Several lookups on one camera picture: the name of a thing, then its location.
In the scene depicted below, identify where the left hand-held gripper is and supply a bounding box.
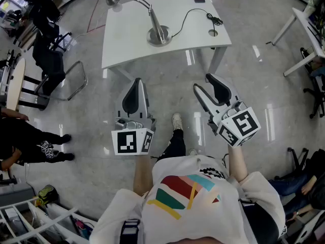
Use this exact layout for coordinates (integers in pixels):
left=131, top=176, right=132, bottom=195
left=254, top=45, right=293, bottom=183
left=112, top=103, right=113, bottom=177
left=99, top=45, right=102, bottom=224
left=111, top=77, right=157, bottom=156

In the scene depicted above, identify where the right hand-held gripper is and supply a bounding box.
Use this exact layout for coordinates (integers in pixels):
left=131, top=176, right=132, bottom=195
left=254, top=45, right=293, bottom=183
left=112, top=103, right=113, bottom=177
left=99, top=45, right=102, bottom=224
left=193, top=73, right=262, bottom=148

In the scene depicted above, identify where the silver desk lamp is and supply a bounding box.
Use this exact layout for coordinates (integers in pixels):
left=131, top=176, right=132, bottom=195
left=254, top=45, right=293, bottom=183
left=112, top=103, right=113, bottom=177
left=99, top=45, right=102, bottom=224
left=105, top=0, right=173, bottom=48

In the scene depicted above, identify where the person's right forearm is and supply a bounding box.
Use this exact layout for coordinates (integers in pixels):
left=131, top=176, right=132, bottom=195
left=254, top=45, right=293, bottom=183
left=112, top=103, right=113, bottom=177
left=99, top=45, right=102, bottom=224
left=227, top=144, right=249, bottom=183

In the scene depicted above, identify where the person's left forearm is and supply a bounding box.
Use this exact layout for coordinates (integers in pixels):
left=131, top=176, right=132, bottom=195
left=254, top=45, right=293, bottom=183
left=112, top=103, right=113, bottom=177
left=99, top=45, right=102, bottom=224
left=133, top=154, right=156, bottom=197

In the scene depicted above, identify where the person's black trouser leg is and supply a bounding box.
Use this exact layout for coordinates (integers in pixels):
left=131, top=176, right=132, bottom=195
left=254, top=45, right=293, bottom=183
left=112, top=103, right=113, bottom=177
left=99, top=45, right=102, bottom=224
left=156, top=129, right=187, bottom=163

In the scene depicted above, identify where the black cantilever chair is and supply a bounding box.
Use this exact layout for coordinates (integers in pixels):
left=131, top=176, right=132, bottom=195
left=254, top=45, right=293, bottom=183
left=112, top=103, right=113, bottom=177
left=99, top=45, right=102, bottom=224
left=31, top=31, right=89, bottom=111

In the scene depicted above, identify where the black swivel chair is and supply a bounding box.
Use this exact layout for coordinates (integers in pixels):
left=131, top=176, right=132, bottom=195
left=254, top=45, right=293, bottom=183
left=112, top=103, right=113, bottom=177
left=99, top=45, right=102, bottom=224
left=303, top=74, right=325, bottom=119

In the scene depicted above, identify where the black chair base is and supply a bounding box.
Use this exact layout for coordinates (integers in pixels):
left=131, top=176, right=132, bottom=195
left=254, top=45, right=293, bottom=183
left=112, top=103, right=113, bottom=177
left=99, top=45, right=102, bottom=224
left=273, top=147, right=311, bottom=180

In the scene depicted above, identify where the white side table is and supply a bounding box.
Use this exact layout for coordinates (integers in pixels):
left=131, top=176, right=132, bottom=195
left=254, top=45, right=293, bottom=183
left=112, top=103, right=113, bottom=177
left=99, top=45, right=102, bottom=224
left=266, top=7, right=325, bottom=78

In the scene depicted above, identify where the white printed sweatshirt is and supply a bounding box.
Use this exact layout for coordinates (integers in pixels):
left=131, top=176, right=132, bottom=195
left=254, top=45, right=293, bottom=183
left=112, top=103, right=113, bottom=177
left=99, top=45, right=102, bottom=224
left=88, top=155, right=287, bottom=244

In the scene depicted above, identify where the round wooden table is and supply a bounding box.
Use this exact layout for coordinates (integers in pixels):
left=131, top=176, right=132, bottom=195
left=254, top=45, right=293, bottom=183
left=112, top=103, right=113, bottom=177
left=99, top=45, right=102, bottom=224
left=6, top=57, right=49, bottom=112

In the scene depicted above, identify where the yellow and black bag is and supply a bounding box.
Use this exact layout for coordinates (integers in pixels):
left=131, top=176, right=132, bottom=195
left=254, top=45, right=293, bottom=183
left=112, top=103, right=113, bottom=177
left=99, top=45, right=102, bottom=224
left=37, top=184, right=59, bottom=208

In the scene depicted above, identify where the black office chair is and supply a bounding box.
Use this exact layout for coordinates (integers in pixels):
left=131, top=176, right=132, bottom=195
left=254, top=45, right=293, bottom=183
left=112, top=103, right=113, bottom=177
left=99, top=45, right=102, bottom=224
left=23, top=0, right=74, bottom=52

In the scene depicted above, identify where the white shelf rack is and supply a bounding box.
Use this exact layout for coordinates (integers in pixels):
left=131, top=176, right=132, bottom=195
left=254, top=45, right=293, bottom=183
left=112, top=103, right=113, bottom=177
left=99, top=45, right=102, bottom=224
left=0, top=196, right=98, bottom=244

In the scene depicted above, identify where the black lamp cable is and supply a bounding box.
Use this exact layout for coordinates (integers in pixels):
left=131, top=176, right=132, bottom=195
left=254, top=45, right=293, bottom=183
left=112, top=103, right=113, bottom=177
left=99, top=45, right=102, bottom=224
left=171, top=8, right=224, bottom=39

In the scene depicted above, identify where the black shoulder strap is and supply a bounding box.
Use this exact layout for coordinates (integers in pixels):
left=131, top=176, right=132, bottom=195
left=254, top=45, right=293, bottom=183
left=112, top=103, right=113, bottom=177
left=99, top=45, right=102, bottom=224
left=119, top=218, right=141, bottom=244
left=238, top=198, right=280, bottom=244

